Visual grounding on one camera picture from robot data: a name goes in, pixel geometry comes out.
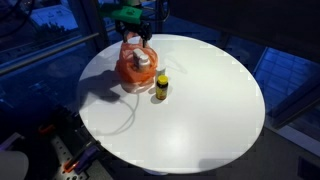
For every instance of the amber bottle with yellow cap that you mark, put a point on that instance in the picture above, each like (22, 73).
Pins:
(162, 88)

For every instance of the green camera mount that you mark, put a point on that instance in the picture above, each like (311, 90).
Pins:
(125, 14)

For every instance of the orange and purple clamp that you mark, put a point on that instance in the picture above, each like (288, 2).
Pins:
(81, 158)

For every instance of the white rounded object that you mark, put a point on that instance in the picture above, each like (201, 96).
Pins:
(12, 166)

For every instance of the metal railing bar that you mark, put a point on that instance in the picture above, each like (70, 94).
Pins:
(50, 51)

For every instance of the perforated metal mounting board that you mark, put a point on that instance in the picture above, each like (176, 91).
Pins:
(65, 156)

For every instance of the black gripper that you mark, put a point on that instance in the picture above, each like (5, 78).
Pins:
(133, 26)

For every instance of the orange plastic bag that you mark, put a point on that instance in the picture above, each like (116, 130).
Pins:
(130, 71)

